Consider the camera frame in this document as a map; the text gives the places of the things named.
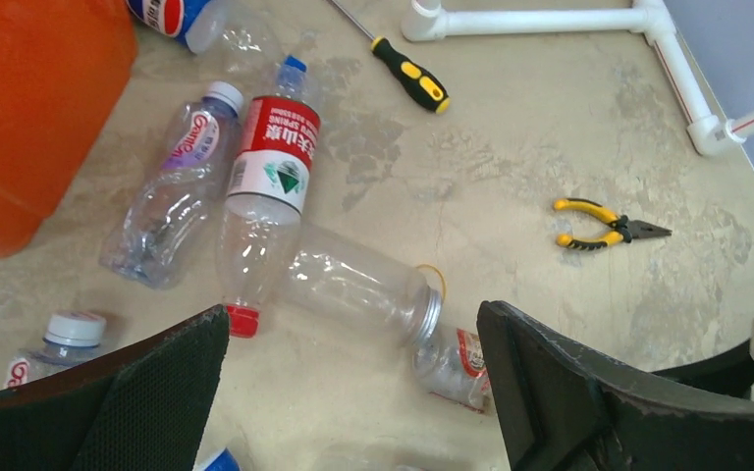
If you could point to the yellow black pliers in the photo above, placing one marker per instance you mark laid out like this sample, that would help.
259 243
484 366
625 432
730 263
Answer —
621 229

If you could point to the clear jar silver lid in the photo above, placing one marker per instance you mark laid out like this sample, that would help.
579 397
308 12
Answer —
336 278

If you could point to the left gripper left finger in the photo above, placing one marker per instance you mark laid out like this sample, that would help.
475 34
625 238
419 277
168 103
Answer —
141 407

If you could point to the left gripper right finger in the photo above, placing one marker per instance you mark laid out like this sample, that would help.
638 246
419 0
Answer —
562 405

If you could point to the clear bottle red cap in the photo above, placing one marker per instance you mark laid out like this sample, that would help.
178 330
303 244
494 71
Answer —
255 248

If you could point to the purple label bottle upper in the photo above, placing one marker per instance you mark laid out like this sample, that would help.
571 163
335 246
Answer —
176 200

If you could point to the orange plastic bin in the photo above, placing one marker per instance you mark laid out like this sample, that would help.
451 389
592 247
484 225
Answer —
63 68

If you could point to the blue label bottle standing cap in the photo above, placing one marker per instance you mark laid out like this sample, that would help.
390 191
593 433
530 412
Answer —
220 460

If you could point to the red gold label bottle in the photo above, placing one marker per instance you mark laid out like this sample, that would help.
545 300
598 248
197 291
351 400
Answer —
450 365

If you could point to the black yellow short screwdriver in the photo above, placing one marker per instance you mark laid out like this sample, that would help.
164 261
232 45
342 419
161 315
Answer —
418 83

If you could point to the purple label bottle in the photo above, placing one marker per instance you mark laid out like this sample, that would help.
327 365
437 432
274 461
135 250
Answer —
71 339
176 200

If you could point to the Pepsi bottle near bin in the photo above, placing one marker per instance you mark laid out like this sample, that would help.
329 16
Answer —
196 24

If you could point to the purple label bottle left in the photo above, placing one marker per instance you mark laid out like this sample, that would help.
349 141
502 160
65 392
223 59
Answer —
71 339

